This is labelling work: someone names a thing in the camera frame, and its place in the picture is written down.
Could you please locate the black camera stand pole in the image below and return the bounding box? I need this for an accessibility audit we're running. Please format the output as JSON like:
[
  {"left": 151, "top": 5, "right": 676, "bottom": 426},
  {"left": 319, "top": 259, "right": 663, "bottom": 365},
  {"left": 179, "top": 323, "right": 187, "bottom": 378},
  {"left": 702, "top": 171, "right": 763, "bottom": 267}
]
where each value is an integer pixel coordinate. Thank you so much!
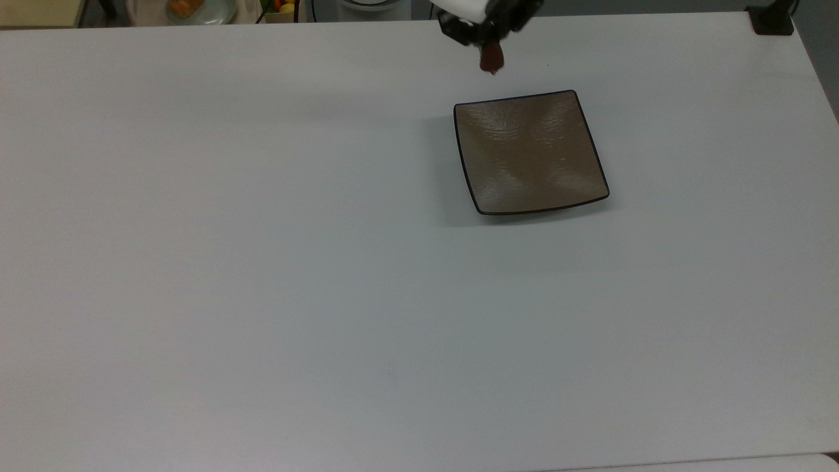
[{"left": 746, "top": 0, "right": 798, "bottom": 36}]

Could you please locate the small round brown food item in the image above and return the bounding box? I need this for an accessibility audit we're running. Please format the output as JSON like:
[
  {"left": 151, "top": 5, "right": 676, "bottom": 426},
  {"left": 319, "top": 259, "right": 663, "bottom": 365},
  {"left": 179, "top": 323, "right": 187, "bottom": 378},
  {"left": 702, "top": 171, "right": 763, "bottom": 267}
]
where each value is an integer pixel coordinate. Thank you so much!
[{"left": 479, "top": 43, "right": 506, "bottom": 75}]

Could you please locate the box with colourful fruit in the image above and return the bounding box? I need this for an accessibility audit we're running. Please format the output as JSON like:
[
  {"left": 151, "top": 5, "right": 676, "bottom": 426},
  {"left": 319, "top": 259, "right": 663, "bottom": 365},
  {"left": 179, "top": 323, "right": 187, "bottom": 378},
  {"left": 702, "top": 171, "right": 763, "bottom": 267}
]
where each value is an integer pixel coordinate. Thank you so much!
[{"left": 257, "top": 0, "right": 302, "bottom": 24}]

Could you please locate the beige side table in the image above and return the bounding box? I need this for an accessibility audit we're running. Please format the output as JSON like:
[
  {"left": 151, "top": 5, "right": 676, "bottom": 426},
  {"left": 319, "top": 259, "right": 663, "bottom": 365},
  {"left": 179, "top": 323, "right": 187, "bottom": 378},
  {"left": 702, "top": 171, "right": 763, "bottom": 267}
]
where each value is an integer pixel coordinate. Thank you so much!
[{"left": 0, "top": 0, "right": 88, "bottom": 30}]

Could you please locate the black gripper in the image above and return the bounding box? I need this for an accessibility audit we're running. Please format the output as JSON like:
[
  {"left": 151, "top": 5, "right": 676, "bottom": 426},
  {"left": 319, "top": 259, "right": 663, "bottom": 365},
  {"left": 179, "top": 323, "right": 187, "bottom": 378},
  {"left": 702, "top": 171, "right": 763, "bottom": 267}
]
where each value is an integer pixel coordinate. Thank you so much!
[{"left": 437, "top": 0, "right": 545, "bottom": 56}]

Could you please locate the square brown ceramic plate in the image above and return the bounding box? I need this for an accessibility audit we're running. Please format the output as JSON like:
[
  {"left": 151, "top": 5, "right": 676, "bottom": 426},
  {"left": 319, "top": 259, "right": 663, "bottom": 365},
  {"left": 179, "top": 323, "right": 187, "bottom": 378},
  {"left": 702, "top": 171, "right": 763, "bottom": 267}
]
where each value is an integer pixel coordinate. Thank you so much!
[{"left": 453, "top": 90, "right": 611, "bottom": 216}]

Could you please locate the plate with orange food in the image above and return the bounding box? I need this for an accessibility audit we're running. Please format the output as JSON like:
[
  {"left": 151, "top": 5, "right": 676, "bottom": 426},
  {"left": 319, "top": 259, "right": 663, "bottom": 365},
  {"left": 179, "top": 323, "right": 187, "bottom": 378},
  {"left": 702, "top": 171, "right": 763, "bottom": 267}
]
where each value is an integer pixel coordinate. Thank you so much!
[{"left": 164, "top": 0, "right": 238, "bottom": 26}]

